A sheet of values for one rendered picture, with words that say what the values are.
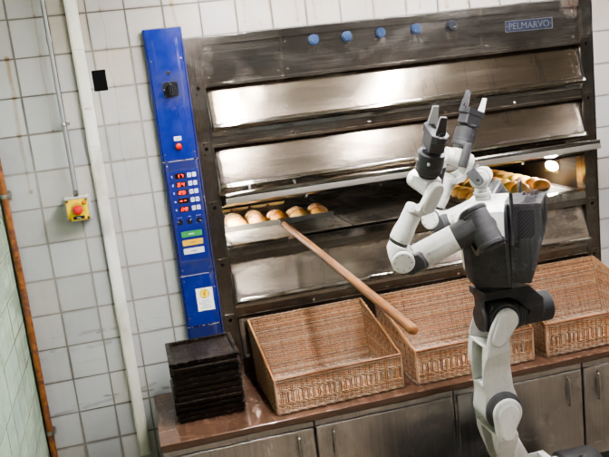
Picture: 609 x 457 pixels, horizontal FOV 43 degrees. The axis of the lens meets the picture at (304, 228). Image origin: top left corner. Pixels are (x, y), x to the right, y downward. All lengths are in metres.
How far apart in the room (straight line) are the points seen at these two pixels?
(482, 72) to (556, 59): 0.39
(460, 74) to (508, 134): 0.37
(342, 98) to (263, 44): 0.42
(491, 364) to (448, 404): 0.50
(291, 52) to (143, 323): 1.36
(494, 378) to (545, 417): 0.70
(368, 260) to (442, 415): 0.79
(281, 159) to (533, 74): 1.27
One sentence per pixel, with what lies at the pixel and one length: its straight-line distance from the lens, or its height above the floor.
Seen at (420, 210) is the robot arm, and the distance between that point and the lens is 2.50.
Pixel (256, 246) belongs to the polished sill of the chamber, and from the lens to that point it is 3.47.
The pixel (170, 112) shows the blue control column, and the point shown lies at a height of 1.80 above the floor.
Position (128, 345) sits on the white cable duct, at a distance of 3.51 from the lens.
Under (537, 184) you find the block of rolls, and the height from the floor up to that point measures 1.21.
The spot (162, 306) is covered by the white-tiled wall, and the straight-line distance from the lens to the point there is 3.48.
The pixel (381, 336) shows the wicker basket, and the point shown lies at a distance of 3.44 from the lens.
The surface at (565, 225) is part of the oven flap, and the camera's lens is 4.04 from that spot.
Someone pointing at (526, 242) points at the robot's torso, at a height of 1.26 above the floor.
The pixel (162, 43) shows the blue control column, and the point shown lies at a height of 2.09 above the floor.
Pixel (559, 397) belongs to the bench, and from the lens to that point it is 3.59.
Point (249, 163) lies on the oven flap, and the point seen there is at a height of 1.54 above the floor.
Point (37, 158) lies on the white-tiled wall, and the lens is 3.38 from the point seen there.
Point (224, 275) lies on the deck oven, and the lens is 3.48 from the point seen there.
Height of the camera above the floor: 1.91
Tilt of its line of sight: 12 degrees down
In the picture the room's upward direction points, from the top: 7 degrees counter-clockwise
